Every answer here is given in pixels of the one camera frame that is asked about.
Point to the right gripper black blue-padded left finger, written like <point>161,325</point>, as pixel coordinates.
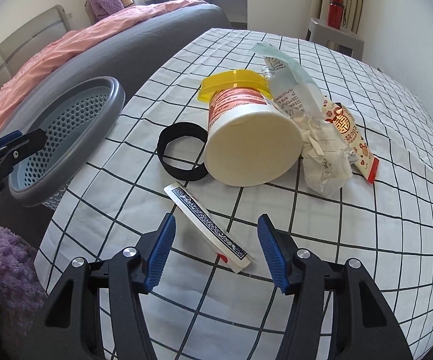
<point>68,325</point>

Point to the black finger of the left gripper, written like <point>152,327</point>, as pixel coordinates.
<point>21,148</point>

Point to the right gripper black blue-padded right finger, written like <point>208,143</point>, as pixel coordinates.
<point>363,327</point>

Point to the playing card box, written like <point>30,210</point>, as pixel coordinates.
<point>225,246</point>

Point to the white paper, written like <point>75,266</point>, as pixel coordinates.
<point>326,157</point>

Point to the red white paper cup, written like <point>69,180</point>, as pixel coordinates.
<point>250,142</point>

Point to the grey perforated trash basket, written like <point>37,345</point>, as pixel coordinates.
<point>75,124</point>

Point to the purple fluffy rug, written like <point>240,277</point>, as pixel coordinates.
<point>21,294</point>

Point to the grey headboard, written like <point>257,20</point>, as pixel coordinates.
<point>29,39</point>

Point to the pink duvet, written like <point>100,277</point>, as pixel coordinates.
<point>73,43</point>

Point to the grey bed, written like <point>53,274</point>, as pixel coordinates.
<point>133,55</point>

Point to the red patterned snack wrapper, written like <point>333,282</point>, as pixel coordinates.
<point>338,115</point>

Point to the purple backpack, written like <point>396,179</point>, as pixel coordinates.
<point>101,9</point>

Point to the white black checked bedsheet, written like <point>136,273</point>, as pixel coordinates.
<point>203,310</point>

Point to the yellow plastic lid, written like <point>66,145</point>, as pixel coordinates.
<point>240,78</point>

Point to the light blue wipes packet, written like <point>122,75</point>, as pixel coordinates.
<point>291,87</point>

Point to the grey plastic stool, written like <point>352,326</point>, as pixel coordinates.
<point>320,33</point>

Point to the red water bottle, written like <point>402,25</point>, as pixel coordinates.
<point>335,14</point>

